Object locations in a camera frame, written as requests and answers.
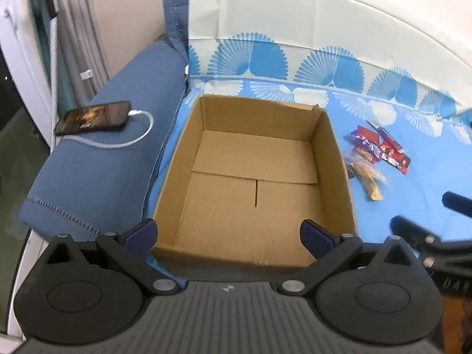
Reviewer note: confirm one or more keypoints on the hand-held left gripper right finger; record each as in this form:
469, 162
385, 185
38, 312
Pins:
313, 238

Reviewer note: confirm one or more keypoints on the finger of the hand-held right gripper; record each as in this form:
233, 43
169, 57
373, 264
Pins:
407, 228
459, 202

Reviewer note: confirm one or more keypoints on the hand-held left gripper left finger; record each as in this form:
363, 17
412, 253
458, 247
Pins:
142, 236

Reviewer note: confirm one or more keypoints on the yellow snack packet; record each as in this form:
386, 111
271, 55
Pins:
368, 182

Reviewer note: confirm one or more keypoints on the large red coffee packet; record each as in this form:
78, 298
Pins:
394, 156

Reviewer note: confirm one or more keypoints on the dark brown snack bar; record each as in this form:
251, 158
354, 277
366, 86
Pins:
350, 169

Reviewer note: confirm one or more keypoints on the purple snack packet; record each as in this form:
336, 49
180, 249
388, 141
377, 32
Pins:
365, 143

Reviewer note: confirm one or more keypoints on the brown cardboard box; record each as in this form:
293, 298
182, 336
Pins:
258, 155

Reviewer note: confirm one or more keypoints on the red square snack packet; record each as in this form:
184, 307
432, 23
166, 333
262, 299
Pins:
367, 132

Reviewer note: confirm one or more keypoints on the blue fan-print sheet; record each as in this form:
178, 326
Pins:
405, 191

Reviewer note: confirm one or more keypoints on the black smartphone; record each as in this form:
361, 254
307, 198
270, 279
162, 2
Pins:
92, 117

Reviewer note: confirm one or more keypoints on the teal curtain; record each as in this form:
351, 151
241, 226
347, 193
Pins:
40, 44

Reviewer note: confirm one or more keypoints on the grey curtain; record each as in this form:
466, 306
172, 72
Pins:
81, 25

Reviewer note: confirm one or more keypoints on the blue fabric cushion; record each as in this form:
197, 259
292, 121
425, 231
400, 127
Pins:
177, 14

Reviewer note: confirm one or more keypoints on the white cabinet door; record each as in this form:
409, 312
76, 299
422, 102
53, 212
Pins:
22, 44

